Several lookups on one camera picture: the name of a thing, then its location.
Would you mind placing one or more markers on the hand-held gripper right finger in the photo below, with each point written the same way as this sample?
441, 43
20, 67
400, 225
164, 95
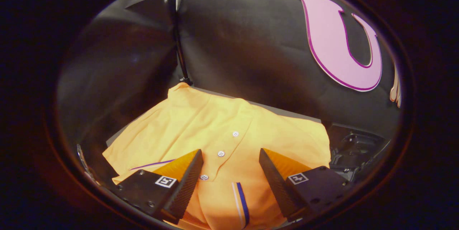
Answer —
276, 183

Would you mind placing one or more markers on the orange polo shirt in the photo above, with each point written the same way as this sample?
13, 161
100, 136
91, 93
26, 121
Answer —
215, 122

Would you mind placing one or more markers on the white cabinet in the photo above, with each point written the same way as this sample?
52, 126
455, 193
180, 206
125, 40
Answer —
283, 111

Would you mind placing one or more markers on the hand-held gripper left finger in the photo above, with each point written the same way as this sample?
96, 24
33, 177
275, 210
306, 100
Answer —
186, 183

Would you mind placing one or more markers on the black backdrop stand pole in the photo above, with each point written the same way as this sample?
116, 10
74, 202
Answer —
178, 43

